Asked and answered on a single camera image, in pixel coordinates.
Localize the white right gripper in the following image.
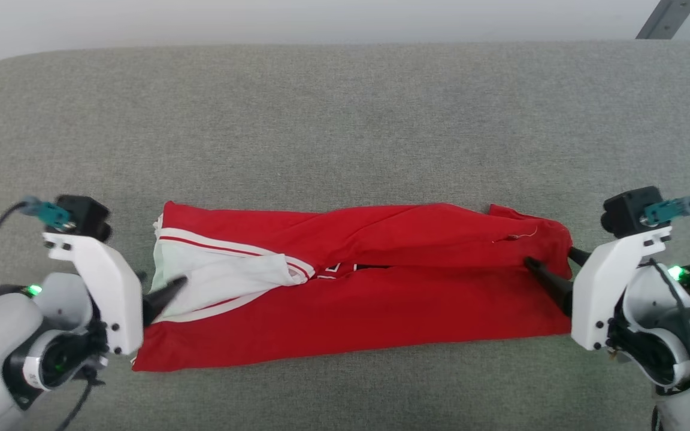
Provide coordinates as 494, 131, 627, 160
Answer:
523, 226, 673, 352

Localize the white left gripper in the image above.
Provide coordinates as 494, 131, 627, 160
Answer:
43, 232, 188, 356

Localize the red and white basketball jersey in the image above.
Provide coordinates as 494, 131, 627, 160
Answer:
131, 201, 574, 373

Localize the teal right camera connector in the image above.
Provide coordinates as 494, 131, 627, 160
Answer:
644, 196, 690, 227

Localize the teal camera connector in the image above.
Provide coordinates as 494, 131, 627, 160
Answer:
644, 196, 690, 227
21, 196, 74, 232

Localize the teal left camera connector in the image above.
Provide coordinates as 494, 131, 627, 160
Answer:
21, 196, 74, 232

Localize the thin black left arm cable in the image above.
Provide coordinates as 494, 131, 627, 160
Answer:
53, 364, 107, 431

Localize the grey metal post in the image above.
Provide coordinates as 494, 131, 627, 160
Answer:
635, 0, 690, 40

